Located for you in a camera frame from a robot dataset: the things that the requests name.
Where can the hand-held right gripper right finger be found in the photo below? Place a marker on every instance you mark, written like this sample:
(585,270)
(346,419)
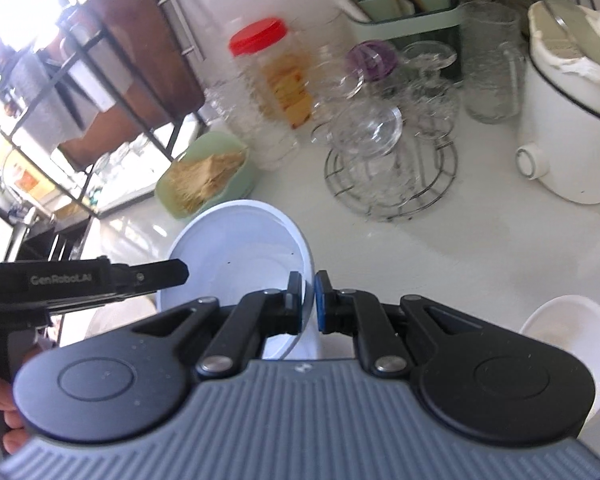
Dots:
(322,305)

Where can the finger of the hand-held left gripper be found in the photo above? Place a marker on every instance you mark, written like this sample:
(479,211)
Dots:
(155,274)

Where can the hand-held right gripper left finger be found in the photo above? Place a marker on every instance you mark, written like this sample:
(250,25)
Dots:
(295,305)

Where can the white plastic bowl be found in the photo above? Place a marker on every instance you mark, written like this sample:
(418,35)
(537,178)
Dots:
(565,330)
(240,245)

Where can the green plastic basket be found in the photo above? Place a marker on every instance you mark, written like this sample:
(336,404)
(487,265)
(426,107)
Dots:
(230,190)

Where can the clear glass jar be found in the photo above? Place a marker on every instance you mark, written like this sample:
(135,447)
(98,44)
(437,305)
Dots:
(250,130)

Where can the black metal rack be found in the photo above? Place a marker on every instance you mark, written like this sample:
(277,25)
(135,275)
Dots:
(105,90)

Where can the brown cutting board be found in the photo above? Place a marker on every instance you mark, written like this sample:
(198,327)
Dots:
(140,50)

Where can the clear jar with red lid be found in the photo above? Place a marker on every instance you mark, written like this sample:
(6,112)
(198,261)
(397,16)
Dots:
(280,80)

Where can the clear glass pitcher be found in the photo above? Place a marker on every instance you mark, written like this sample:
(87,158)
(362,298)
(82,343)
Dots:
(492,65)

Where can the white electric cooker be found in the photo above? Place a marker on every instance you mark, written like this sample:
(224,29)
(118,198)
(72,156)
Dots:
(565,125)

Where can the green chopstick holder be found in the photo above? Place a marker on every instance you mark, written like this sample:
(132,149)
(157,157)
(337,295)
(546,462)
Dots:
(420,15)

